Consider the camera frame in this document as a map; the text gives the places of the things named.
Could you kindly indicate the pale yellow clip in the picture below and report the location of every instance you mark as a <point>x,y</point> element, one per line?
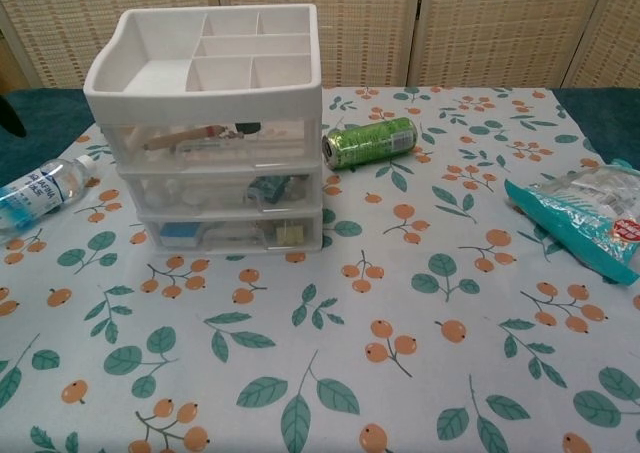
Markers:
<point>290,235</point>

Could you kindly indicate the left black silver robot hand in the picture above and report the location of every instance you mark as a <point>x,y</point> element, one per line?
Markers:
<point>10,113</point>

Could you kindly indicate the teal clear snack bag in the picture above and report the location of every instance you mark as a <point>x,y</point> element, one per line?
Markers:
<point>575,218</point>

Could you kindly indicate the green drink can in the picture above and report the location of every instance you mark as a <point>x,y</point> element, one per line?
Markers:
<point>370,140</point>

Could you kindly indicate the wooden stick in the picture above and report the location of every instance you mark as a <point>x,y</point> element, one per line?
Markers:
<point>175,139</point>

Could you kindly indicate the small black part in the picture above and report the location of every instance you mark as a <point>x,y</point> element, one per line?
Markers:
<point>247,128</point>

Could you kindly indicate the floral fruit print tablecloth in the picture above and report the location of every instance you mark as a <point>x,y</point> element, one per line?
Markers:
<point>320,373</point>

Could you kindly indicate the blue plastic bin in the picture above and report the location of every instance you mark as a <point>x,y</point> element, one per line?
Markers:
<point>180,234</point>

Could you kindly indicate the woven bamboo folding screen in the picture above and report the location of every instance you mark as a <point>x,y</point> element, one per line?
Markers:
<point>450,23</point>

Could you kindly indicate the clear plastic water bottle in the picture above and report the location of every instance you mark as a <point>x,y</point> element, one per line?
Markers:
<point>45,185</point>

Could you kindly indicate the white plastic drawer organizer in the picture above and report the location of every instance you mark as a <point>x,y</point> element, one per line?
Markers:
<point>200,104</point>

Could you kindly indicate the small green patterned packet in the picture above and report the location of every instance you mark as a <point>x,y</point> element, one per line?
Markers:
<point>267,189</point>

